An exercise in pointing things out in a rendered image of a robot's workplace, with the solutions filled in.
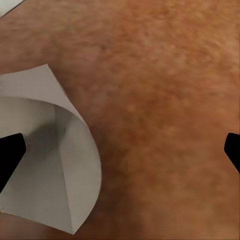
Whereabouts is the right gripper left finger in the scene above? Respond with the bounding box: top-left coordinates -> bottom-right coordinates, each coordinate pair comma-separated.
0,133 -> 26,193

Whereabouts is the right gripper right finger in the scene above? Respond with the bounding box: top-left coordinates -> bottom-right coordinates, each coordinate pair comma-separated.
224,133 -> 240,173

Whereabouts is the paper coffee filter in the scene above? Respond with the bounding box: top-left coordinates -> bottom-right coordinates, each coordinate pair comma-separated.
0,64 -> 102,234

